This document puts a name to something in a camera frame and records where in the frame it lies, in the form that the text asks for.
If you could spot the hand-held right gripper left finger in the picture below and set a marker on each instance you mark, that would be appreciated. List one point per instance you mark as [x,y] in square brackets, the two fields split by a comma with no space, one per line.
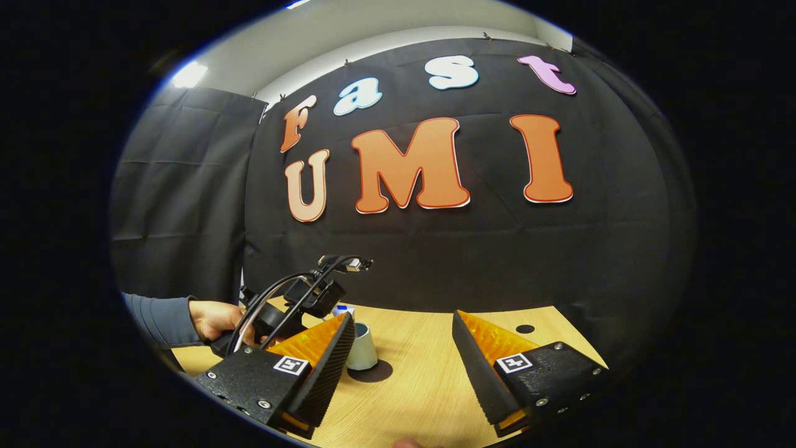
[326,367]

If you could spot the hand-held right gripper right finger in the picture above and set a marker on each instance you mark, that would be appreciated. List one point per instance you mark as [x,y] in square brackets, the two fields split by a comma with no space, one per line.
[479,367]

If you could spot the white toothpaste tube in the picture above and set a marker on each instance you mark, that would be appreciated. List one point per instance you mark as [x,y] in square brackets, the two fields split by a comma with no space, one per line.
[342,309]

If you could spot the dark brown round coaster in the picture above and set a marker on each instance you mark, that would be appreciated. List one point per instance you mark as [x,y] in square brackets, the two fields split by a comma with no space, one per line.
[380,372]

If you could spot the wooden desktop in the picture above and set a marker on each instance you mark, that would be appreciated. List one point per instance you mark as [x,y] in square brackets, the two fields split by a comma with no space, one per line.
[416,373]

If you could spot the black backdrop cloth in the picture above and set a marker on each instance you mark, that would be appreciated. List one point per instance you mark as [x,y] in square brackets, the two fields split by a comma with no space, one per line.
[435,261]

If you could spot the ceiling light panel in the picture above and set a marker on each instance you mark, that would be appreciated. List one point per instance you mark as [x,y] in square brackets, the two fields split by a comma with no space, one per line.
[189,74]

